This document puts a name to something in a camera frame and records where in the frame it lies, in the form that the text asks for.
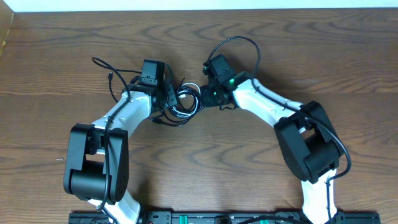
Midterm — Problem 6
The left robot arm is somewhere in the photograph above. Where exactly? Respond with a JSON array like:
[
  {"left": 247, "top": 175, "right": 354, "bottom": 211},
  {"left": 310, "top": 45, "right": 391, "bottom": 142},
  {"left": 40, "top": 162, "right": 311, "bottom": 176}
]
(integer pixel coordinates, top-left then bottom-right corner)
[{"left": 63, "top": 59, "right": 175, "bottom": 223}]

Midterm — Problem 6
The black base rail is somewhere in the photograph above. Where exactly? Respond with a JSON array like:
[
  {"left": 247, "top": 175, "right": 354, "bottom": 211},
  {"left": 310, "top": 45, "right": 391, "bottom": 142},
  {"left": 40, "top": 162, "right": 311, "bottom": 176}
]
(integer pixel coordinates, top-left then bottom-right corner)
[{"left": 68, "top": 211, "right": 381, "bottom": 224}]

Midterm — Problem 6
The white USB cable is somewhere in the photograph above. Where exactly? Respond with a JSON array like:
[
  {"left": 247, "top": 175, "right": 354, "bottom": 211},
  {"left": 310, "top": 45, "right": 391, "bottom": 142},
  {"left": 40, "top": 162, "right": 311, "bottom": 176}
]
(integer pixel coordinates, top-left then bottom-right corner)
[{"left": 174, "top": 82, "right": 201, "bottom": 119}]

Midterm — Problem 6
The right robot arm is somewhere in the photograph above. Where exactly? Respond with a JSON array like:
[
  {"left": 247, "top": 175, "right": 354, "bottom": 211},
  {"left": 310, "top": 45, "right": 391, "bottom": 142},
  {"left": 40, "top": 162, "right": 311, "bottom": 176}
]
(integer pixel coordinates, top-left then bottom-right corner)
[{"left": 201, "top": 55, "right": 349, "bottom": 223}]

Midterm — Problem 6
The black USB cable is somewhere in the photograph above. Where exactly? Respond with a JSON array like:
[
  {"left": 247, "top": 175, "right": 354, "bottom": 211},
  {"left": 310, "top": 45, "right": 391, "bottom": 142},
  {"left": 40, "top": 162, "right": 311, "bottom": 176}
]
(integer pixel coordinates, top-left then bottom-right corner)
[{"left": 107, "top": 71, "right": 205, "bottom": 128}]

